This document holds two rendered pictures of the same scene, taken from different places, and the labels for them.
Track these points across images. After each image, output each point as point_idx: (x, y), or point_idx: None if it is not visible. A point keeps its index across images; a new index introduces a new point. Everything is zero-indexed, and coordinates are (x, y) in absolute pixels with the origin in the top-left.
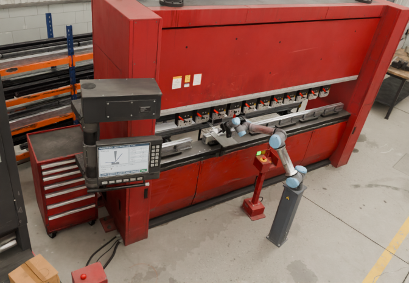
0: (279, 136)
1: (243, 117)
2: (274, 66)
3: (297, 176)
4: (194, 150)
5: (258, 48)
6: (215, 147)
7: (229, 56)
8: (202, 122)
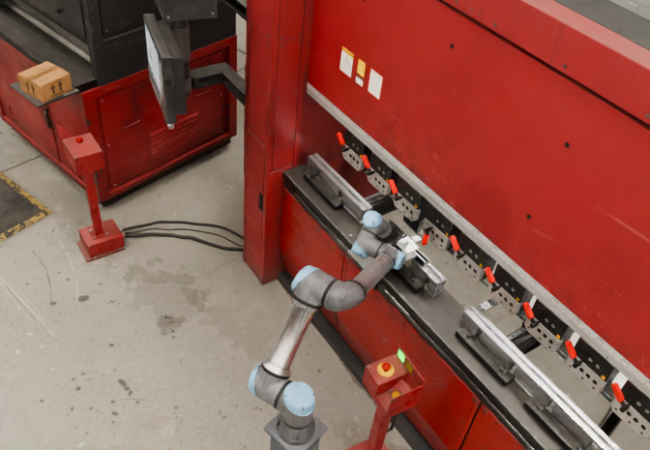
0: (310, 276)
1: None
2: (544, 208)
3: (262, 377)
4: (354, 228)
5: (503, 114)
6: None
7: (434, 80)
8: None
